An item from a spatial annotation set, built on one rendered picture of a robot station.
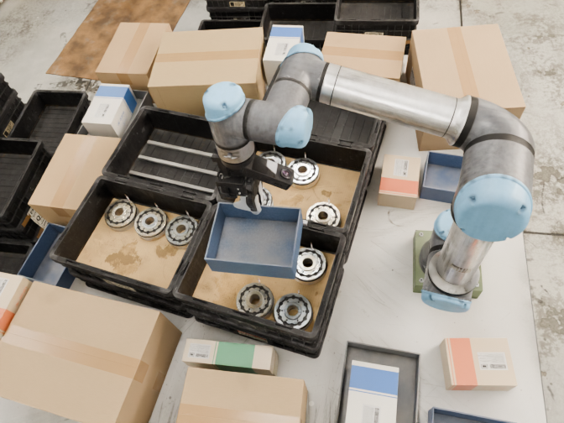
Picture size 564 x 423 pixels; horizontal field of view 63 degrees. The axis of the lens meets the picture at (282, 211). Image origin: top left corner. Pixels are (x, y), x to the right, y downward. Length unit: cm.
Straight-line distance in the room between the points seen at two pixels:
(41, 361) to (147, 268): 36
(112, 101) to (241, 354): 108
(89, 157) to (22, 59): 226
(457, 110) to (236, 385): 81
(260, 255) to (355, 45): 102
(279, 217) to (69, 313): 64
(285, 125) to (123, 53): 133
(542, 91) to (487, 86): 141
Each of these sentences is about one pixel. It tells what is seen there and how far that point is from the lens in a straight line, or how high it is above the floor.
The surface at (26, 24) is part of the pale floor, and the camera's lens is 422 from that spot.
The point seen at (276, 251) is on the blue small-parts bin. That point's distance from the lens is 109.
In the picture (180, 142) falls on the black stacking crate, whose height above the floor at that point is 83.
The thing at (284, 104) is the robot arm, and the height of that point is 145.
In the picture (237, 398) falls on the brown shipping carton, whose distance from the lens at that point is 122.
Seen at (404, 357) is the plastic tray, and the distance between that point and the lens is 138.
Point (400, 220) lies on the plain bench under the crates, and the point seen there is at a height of 70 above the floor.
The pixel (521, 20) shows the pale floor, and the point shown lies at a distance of 351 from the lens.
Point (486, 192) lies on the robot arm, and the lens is 80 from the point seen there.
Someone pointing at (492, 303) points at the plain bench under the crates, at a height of 70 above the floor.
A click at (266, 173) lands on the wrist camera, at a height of 128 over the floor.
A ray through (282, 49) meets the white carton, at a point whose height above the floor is 88.
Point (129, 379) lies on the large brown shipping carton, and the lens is 127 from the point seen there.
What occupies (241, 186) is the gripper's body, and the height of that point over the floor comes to 125.
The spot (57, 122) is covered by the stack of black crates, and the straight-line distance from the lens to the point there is 267.
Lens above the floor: 204
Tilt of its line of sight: 59 degrees down
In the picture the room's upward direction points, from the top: 12 degrees counter-clockwise
